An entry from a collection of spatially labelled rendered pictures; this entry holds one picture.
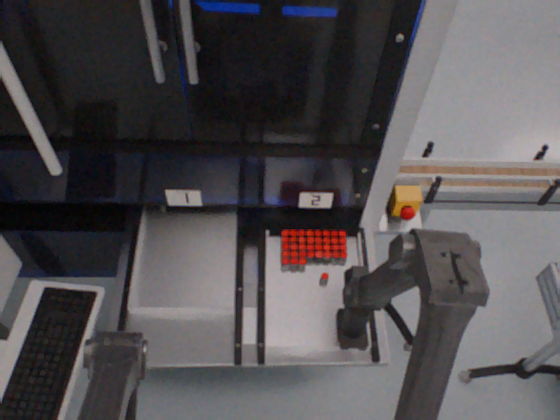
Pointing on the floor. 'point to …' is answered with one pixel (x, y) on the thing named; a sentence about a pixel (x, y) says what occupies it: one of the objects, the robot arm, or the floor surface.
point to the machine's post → (406, 106)
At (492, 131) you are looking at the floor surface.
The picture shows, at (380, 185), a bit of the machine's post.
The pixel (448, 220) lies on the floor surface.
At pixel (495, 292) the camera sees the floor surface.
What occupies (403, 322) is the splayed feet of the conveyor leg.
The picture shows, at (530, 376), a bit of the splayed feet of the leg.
